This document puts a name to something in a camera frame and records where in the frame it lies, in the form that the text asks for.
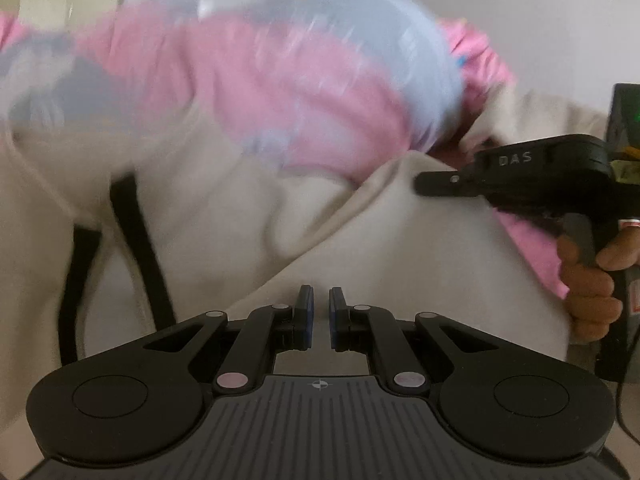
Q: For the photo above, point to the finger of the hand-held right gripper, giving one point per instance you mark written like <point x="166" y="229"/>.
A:
<point x="445" y="183"/>

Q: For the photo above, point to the pink and grey quilt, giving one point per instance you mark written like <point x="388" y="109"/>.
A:
<point x="250" y="90"/>

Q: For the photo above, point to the beige jacket with black lines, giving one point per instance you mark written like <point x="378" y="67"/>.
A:
<point x="350" y="230"/>

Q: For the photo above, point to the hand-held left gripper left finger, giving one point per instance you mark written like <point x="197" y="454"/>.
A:
<point x="309" y="317"/>

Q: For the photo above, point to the pink quilt with coloured shapes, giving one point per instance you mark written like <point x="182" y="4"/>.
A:
<point x="480" y="55"/>

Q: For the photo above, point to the pink floral bed sheet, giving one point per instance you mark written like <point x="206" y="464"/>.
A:
<point x="535" y="245"/>

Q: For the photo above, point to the folded beige garment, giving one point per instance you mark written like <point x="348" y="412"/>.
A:
<point x="550" y="115"/>

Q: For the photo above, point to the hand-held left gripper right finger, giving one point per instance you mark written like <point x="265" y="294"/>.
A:
<point x="334" y="317"/>

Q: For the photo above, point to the person's right hand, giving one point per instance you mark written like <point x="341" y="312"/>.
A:
<point x="590" y="300"/>

